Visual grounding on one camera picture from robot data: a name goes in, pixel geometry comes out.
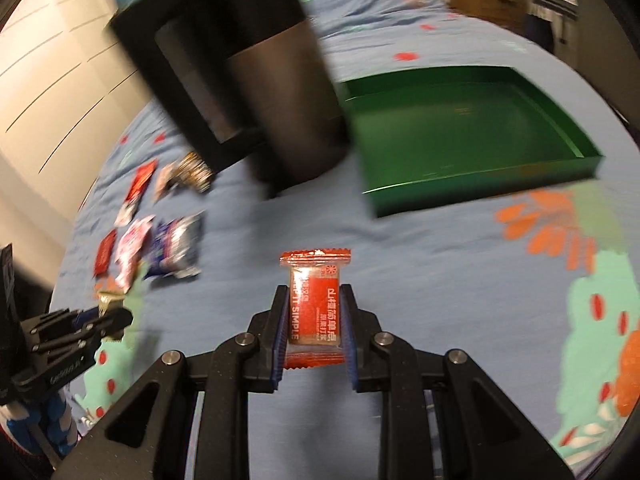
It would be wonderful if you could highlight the small red snack packet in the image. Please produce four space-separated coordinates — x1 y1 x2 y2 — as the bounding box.
280 248 352 370

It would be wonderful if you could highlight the gold candy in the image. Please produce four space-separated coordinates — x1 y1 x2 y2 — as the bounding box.
98 290 126 316

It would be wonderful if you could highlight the small dark red packet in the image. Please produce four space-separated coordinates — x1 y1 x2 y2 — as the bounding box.
93 229 117 276

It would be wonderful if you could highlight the brown nutritious snack bag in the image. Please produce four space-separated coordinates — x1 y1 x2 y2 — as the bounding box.
165 152 214 194

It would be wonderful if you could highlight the pink floral snack packet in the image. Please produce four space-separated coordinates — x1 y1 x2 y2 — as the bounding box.
115 216 154 292

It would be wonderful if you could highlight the pink white striped packet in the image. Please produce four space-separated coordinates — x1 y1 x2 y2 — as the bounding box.
153 162 175 203

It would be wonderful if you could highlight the long red snack packet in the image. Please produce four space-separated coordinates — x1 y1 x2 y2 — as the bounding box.
114 159 157 228

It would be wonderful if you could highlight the blue silver snack packet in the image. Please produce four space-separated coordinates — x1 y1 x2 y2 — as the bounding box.
144 211 204 278

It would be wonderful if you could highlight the blue patterned bed cover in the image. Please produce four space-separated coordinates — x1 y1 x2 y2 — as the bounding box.
67 0 639 474

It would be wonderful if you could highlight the white wardrobe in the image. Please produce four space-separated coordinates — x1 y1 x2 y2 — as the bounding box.
1 0 151 286

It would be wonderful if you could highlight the green shallow tray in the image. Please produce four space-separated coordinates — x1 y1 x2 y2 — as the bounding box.
340 65 603 217

